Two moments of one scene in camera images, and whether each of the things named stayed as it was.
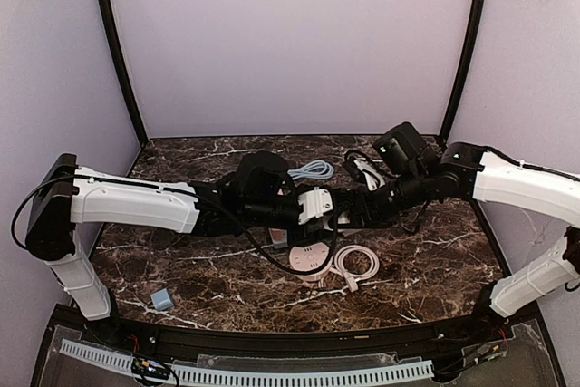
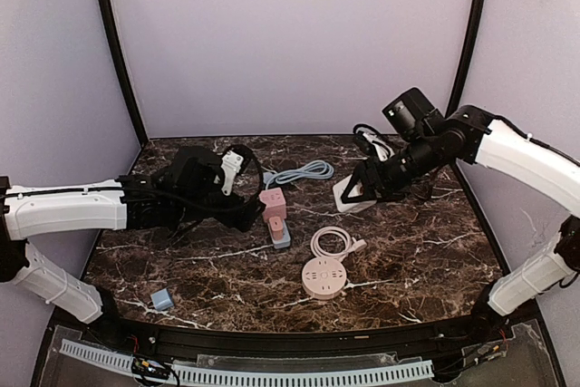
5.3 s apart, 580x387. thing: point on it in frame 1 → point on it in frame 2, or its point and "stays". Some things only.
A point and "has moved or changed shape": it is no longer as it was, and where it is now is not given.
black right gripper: (354, 201) → (374, 179)
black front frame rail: (140, 333) stays
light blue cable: (318, 169) stays
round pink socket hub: (308, 257) → (323, 278)
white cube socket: (343, 218) has moved or changed shape
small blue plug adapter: (162, 299) stays
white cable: (352, 279) → (352, 245)
